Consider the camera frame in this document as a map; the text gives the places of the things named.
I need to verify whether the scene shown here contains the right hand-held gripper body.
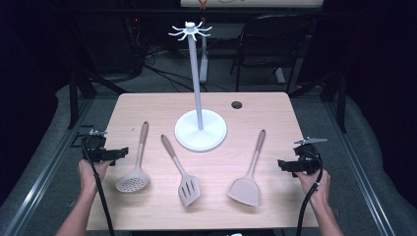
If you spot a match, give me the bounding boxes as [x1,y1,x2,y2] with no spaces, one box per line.
[293,137,328,176]

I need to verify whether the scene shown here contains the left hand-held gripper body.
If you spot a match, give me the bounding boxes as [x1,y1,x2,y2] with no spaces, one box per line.
[80,129,115,165]

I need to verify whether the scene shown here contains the beige round skimmer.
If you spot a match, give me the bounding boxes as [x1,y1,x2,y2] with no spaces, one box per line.
[114,120,150,194]

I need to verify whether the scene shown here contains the beige solid turner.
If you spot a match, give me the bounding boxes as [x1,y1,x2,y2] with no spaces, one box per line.
[227,129,268,207]

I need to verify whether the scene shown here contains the beige slotted spatula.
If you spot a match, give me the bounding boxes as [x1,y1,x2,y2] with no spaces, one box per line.
[159,134,202,208]

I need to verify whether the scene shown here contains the white utensil rack stand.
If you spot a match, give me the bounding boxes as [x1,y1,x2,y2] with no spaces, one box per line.
[167,21,228,153]

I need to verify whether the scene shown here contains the person's left hand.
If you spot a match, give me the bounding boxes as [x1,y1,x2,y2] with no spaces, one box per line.
[78,158,111,197]

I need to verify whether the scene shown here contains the person's right hand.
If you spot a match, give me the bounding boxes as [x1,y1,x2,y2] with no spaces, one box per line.
[294,167,331,207]

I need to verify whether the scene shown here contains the black metal stand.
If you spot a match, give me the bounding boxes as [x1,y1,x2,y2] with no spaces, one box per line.
[287,69,349,135]
[66,63,130,131]

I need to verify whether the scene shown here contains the black folding chair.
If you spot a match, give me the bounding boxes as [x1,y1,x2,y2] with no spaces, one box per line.
[229,14,315,95]

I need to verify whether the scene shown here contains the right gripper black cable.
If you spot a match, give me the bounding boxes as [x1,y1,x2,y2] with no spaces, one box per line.
[295,150,325,236]

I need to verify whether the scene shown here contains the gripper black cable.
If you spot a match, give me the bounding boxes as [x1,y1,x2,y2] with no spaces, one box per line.
[81,143,116,236]
[295,150,325,236]

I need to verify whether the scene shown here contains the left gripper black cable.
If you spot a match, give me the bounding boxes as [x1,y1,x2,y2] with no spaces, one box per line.
[81,143,116,236]

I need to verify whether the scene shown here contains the aluminium rail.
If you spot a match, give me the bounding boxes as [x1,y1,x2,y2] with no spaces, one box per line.
[0,97,96,236]
[323,97,398,236]

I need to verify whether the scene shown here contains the black floor cables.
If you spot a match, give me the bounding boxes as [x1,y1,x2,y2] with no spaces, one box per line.
[143,43,231,93]

